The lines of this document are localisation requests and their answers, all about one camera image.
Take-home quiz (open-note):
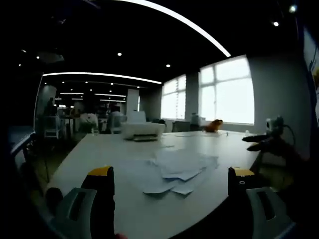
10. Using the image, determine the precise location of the orange plush toy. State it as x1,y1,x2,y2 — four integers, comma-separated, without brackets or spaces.
204,119,224,134

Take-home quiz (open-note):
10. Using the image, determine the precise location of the white table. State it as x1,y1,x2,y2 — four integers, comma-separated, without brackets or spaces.
46,130,265,239

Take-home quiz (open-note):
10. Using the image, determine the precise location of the long ceiling light strip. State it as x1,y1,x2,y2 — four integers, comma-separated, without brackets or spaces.
124,0,231,57

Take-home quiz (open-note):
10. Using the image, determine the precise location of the thin ceiling light strip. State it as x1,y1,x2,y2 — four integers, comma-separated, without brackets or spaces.
42,72,162,85

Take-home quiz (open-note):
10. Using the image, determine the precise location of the white office chair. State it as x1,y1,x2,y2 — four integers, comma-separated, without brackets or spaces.
109,116,128,135

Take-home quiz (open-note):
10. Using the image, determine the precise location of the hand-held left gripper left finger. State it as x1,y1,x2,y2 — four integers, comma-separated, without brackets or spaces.
48,166,116,239

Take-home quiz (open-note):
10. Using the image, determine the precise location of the grey chair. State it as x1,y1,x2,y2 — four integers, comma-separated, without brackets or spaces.
171,120,192,132

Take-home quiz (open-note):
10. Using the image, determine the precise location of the narrow window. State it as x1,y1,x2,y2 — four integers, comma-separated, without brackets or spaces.
160,74,187,120

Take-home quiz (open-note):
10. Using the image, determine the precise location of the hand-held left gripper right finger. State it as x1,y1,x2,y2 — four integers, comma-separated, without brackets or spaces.
228,166,297,239

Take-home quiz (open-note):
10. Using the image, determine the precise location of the person's right hand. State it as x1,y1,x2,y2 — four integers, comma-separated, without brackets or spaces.
264,138,301,161

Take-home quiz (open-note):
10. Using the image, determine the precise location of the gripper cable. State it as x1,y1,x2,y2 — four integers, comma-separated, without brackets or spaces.
283,123,297,145

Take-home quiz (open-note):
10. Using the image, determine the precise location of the white printer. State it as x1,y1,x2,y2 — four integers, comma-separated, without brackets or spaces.
121,111,165,142

